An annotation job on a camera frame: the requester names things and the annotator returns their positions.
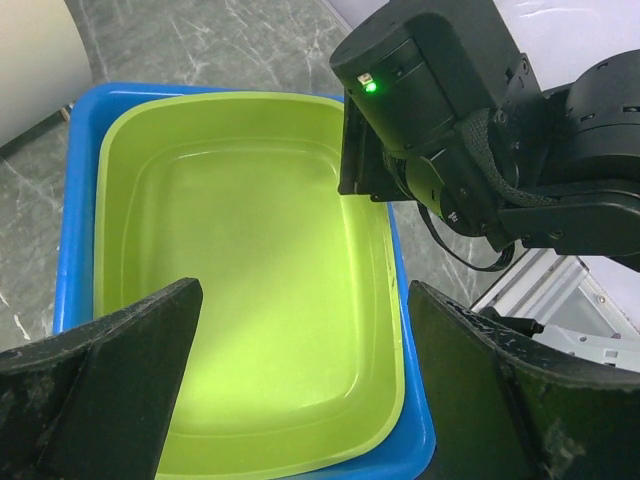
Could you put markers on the aluminium frame rail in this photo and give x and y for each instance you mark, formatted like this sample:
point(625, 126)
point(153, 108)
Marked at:
point(589, 306)

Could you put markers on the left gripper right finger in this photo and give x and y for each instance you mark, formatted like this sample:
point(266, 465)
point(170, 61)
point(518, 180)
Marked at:
point(507, 407)

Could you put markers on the beige cylindrical device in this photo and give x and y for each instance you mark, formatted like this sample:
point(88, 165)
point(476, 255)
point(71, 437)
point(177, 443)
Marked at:
point(44, 63)

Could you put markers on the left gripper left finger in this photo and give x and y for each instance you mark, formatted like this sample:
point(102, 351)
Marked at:
point(95, 402)

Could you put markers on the green plastic tub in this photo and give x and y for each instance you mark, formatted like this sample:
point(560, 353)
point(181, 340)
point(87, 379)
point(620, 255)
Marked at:
point(250, 280)

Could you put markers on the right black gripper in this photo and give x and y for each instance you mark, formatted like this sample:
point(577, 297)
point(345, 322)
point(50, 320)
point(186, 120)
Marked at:
point(442, 108)

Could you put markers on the blue plastic tub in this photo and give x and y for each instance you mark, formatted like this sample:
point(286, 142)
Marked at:
point(80, 200)

